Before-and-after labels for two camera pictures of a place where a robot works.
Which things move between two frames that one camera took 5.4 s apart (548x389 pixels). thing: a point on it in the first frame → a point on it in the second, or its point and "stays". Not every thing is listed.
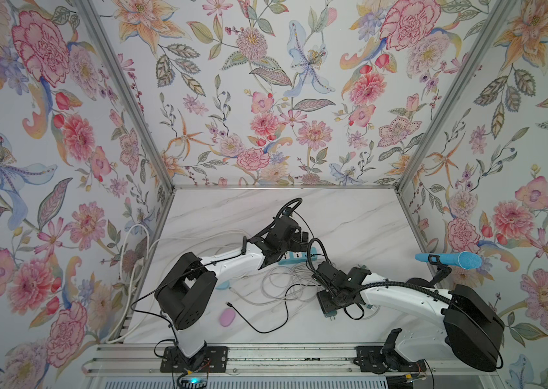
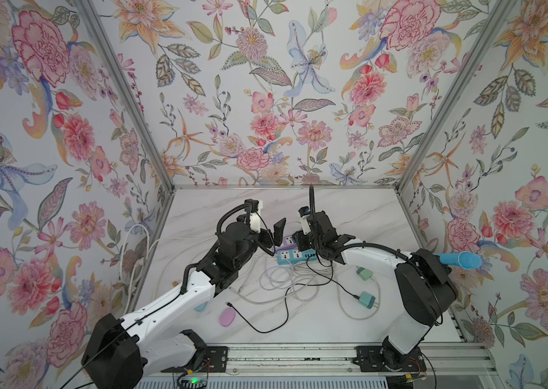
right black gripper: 322,301 → 300,241
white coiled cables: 284,284 stays
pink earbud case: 227,317 stays
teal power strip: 298,258 stays
